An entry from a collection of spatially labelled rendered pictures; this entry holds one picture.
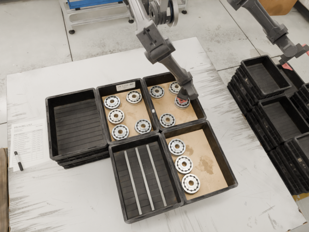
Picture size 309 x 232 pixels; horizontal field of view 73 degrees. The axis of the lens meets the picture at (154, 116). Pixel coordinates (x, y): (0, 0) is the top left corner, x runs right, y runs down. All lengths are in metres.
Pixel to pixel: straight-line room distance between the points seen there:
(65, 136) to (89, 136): 0.14
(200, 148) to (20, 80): 1.40
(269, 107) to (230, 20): 1.78
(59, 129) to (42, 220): 0.51
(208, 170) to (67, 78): 1.22
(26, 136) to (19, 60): 1.65
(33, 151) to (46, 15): 2.42
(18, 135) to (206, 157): 1.21
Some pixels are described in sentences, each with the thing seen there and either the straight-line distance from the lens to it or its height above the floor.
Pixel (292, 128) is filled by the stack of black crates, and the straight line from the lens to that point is 2.25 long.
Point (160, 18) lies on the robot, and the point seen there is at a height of 1.15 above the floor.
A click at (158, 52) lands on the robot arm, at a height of 1.44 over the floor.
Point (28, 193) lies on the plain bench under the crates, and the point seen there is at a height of 0.70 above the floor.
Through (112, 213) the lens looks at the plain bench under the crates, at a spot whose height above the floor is 0.70.
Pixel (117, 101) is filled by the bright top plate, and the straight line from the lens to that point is 1.37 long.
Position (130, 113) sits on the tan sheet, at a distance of 1.35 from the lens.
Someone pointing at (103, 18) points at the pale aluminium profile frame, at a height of 0.14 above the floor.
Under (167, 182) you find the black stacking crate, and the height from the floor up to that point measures 0.83.
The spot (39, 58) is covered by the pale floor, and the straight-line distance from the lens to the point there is 3.02.
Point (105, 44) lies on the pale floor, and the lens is 2.97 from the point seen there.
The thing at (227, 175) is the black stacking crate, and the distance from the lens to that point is 1.24.
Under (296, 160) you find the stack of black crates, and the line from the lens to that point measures 1.99.
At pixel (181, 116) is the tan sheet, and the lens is 1.36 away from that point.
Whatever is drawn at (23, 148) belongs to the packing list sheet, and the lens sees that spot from 1.58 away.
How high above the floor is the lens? 2.01
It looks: 62 degrees down
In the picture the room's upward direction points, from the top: 7 degrees clockwise
